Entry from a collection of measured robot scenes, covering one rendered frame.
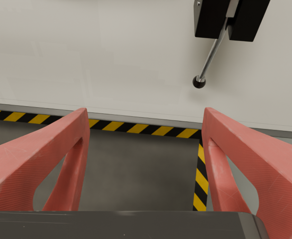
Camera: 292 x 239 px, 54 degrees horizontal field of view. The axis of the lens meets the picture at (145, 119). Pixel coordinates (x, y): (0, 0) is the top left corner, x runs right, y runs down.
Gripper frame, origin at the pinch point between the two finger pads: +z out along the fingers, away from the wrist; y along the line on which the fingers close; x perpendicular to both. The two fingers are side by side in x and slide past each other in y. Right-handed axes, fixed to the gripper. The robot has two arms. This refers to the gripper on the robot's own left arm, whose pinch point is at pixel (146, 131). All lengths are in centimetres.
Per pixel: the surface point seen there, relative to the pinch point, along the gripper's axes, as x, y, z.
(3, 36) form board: 4.0, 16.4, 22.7
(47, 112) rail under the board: 17.2, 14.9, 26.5
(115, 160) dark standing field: 84, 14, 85
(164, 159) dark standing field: 83, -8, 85
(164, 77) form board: 9.2, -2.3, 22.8
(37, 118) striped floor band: 68, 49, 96
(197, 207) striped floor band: 101, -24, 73
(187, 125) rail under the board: 18.8, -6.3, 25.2
